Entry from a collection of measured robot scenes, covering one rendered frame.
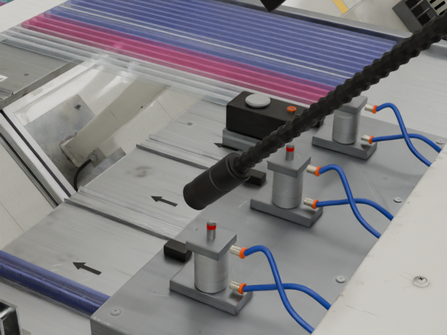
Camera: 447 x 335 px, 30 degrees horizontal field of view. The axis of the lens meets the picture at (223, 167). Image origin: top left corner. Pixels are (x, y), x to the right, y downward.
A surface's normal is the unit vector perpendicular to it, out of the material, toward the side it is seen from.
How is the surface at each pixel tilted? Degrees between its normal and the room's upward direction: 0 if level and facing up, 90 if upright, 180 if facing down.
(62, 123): 0
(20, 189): 0
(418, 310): 43
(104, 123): 90
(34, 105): 0
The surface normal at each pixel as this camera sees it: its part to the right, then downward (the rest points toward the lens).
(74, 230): 0.01, -0.85
